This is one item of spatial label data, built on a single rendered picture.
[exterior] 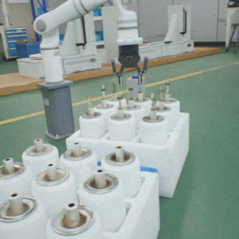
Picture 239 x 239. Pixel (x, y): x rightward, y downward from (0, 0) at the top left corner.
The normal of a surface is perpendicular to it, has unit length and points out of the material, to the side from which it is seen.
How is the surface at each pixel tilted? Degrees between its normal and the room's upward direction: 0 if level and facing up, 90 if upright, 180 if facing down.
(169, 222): 0
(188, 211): 0
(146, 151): 90
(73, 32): 90
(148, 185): 0
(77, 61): 90
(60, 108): 90
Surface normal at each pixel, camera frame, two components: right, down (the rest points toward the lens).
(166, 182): -0.36, 0.32
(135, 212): -0.07, -0.95
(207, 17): -0.77, 0.25
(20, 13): 0.63, 0.20
